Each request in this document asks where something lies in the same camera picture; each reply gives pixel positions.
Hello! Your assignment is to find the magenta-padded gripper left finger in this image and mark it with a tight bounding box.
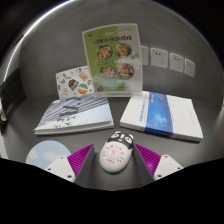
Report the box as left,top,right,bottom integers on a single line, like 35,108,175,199
44,143,96,187

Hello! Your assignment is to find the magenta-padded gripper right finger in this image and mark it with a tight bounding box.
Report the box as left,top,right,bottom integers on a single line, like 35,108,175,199
132,143,184,187

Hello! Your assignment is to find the white panda-print computer mouse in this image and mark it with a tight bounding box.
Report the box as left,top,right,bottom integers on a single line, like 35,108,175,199
99,130,135,174

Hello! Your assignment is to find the round sky-print mouse pad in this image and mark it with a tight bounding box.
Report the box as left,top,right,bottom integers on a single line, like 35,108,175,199
25,139,72,170

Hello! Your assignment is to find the white book with blue band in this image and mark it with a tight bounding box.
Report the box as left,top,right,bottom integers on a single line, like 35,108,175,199
119,90,204,143

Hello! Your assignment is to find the grey striped-cover book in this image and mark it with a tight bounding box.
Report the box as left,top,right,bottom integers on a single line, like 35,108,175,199
33,94,115,136

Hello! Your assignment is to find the black clamp with beige knob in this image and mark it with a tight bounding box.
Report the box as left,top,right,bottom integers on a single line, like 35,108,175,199
0,99,8,126

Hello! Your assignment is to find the white sticker sheet card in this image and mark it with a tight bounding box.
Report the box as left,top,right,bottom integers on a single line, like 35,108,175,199
55,65,96,100

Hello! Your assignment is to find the black upright panel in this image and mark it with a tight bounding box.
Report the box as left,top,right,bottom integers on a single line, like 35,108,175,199
0,68,27,134

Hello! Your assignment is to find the acrylic stand with green menu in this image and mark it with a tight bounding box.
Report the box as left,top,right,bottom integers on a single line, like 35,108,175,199
81,22,144,98

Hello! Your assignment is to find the white wall socket group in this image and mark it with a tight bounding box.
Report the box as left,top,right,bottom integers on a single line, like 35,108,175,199
140,45,196,78

